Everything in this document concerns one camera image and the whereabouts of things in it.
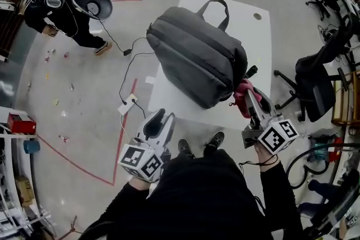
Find brown tripod stand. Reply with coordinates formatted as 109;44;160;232
57;215;79;240

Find black vacuum hose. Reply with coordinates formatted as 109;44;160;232
285;143;360;189

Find white floor cable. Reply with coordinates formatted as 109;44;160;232
120;113;135;144

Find pink cloth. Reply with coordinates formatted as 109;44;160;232
229;78;264;119

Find person's shoe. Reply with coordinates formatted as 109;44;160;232
177;138;195;160
202;132;226;157

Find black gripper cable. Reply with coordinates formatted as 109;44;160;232
238;154;279;175

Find white power strip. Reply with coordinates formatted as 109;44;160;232
117;93;139;116

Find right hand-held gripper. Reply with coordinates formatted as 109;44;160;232
241;87;300;156

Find wooden frame rack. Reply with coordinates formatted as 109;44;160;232
331;70;360;126

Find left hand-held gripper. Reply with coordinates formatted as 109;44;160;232
117;108;177;183

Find white metal shelving rack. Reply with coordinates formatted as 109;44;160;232
0;105;53;234

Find scattered small floor litter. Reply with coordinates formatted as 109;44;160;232
26;47;82;146

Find black floor power cable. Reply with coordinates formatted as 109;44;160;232
98;18;155;119

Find person's right forearm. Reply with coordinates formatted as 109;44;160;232
254;143;299;223

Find person's left forearm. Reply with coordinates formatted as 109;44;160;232
84;176;152;234

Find brown carton with print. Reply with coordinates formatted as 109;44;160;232
14;175;37;208

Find black high-back office chair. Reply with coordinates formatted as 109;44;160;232
274;12;356;123

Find person's left shoe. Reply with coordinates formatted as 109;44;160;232
177;138;195;160

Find blue bucket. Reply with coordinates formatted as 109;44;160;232
22;139;41;155

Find person's black-clothed torso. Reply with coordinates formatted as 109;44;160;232
81;148;304;240

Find dark wooden staircase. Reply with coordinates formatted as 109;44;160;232
0;0;28;61

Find black equipment stand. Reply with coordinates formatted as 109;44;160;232
298;168;360;237

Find person's right shoe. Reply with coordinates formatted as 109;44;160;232
202;132;226;157

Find tangled black floor cables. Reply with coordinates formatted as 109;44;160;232
317;24;340;46

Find grey backpack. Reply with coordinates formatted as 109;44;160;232
146;0;259;110

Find red box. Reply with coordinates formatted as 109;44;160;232
7;112;37;135

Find teal red vacuum cleaner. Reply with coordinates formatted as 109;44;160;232
309;134;344;170

